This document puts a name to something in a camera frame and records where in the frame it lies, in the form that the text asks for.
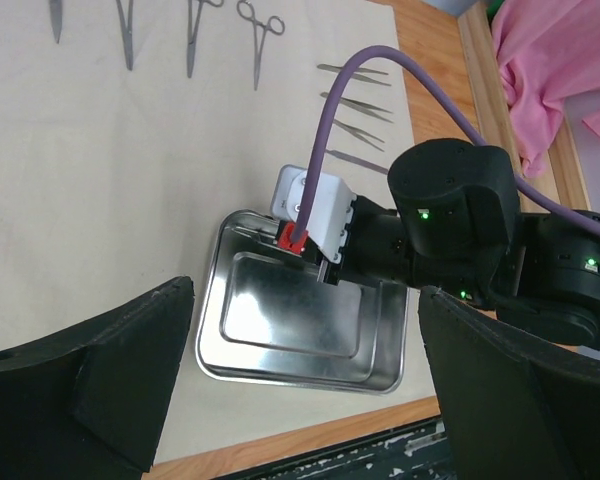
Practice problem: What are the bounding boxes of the steel surgical scissors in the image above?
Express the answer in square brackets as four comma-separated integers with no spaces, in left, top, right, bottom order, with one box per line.
[48,0,63,44]

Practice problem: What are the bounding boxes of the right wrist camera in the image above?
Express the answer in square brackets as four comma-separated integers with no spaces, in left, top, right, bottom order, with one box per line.
[271,165,357,264]

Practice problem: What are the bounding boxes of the steel hemostat clamp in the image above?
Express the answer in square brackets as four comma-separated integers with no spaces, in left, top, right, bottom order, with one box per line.
[186,0,225,79]

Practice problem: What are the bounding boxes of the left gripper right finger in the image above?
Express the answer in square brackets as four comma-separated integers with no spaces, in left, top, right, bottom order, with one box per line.
[418,287,600,479]

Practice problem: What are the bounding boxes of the long steel hemostat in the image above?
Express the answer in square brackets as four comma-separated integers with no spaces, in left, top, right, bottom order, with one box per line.
[236,0,286,91]

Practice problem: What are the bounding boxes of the beige cloth wrap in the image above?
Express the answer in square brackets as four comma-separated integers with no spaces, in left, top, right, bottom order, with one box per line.
[0,0,441,466]

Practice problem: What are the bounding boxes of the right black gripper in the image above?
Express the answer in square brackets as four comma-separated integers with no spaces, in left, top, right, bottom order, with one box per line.
[322,138,520,310]

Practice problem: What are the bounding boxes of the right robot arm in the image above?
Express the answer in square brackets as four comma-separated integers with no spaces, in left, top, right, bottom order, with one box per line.
[323,138,600,350]

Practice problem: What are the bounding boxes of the pink t-shirt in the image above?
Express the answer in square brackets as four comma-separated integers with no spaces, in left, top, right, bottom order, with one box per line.
[491,1,600,177]

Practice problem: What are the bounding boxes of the wooden tray frame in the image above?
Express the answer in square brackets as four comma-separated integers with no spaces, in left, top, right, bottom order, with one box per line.
[389,0,593,211]

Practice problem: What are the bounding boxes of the steel surgical forceps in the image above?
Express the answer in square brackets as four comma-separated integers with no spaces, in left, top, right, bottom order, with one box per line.
[316,63,391,87]

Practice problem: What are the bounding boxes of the steel scalpel handle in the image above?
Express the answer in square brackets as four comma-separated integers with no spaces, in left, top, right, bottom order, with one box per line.
[325,149,388,175]

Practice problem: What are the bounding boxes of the stainless steel tray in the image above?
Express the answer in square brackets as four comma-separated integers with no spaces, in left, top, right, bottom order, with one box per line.
[195,210,409,394]

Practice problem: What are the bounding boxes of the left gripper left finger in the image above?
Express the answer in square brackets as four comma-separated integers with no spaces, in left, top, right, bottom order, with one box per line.
[0,276,195,479]

